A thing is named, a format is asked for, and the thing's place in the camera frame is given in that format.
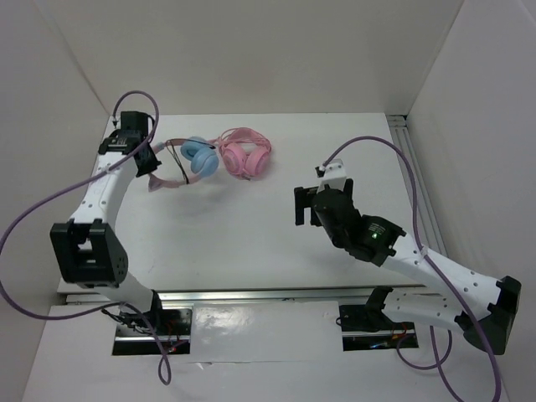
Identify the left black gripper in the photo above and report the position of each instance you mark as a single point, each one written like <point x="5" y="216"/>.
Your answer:
<point x="152" y="163"/>

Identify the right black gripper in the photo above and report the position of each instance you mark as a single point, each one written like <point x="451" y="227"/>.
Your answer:
<point x="302" y="199"/>

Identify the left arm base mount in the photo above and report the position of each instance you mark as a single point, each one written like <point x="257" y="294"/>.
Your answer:
<point x="133" y="338"/>

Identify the blue pink cat-ear headphones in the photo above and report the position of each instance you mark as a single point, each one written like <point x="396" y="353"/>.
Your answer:
<point x="202" y="156"/>

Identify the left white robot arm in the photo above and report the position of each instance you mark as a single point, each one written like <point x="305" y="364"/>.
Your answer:
<point x="86" y="247"/>

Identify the aluminium front rail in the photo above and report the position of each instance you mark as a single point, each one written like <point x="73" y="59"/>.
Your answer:
<point x="73" y="296"/>

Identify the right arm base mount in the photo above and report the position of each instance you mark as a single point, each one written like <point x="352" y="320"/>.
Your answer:
<point x="363" y="330"/>

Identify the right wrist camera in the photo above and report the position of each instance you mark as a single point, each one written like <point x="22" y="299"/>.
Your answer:
<point x="332" y="175"/>

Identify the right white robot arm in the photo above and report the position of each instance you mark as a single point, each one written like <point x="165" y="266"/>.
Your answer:
<point x="477" y="306"/>

